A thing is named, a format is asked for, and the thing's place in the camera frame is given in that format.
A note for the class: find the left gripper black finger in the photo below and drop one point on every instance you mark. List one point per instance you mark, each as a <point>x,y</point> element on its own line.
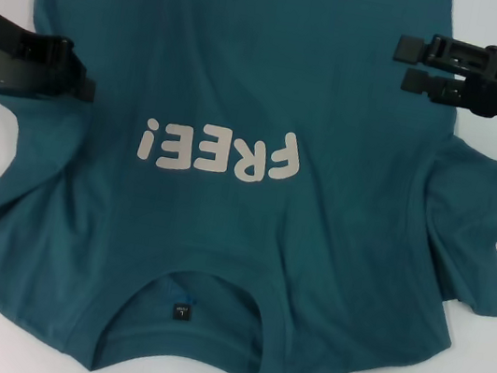
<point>82,87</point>

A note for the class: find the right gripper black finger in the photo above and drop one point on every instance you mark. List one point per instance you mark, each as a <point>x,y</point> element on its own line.
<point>414,50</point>
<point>418,83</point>

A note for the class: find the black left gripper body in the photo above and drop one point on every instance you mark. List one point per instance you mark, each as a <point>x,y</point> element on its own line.
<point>22,61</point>

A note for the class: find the teal t-shirt with FREE print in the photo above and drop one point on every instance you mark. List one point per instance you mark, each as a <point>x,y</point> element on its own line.
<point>247,77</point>

